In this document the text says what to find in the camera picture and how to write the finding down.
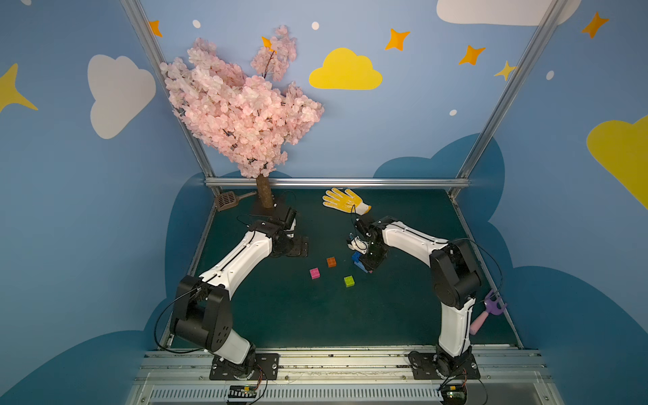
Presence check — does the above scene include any dark blue lego brick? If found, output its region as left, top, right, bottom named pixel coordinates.
left=352, top=251, right=369, bottom=273

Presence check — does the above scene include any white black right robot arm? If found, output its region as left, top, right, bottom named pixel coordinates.
left=347, top=214, right=483, bottom=366

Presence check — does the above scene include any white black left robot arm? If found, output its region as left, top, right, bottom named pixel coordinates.
left=170, top=204, right=308, bottom=375

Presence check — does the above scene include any lime green lego brick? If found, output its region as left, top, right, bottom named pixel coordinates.
left=344, top=276, right=355, bottom=288

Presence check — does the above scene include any yellow white work glove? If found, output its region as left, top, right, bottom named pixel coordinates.
left=322, top=187, right=372, bottom=215

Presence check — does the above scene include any brown tree trunk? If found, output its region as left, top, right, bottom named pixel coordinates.
left=256, top=175, right=274, bottom=209

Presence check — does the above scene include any brown plastic slotted scoop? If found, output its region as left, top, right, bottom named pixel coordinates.
left=215, top=191, right=258, bottom=212

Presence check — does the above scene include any purple pink toy rake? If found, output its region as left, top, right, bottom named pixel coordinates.
left=469, top=290, right=507, bottom=336

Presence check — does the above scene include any pink blossom tree crown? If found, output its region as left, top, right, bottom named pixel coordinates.
left=160, top=25, right=324, bottom=179

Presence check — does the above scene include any left controller board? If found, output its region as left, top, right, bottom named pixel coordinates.
left=226, top=385, right=259, bottom=404

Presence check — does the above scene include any controller board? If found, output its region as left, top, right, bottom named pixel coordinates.
left=439, top=385, right=467, bottom=405
left=226, top=385, right=259, bottom=404

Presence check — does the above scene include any right controller board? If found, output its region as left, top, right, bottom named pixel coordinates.
left=439, top=385, right=467, bottom=405

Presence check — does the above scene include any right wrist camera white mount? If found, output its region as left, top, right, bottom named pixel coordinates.
left=347, top=234, right=369, bottom=254

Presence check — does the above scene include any dark metal tree base plate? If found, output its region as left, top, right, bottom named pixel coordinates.
left=250, top=197, right=290, bottom=219

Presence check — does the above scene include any horizontal aluminium back rail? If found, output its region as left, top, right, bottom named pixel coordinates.
left=204, top=176, right=471, bottom=190

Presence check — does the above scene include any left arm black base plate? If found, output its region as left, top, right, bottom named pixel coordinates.
left=209, top=353, right=280, bottom=381

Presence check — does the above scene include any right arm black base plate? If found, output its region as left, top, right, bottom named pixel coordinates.
left=408, top=348, right=481, bottom=380

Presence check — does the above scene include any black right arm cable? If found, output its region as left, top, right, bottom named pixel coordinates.
left=348, top=204, right=506, bottom=305

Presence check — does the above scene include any front aluminium rail frame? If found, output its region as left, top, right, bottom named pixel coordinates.
left=127, top=344, right=563, bottom=404

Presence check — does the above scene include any left aluminium corner post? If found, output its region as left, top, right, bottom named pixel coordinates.
left=119, top=0, right=222, bottom=197

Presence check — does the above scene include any aluminium corner post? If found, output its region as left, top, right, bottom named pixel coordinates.
left=119, top=0, right=222, bottom=197
left=449, top=0, right=568, bottom=202

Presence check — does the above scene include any right aluminium corner post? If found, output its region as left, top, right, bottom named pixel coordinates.
left=449, top=0, right=568, bottom=202

